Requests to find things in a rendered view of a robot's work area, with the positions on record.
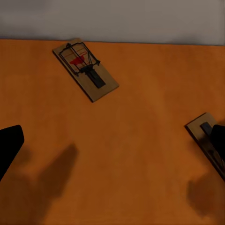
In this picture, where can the mousetrap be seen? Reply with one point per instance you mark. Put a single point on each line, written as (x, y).
(92, 77)
(200, 130)

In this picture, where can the cabinet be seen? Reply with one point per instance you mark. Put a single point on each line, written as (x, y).
(126, 159)

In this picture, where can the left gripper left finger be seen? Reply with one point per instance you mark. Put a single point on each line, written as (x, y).
(11, 140)

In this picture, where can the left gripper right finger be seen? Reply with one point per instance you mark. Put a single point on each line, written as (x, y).
(218, 140)

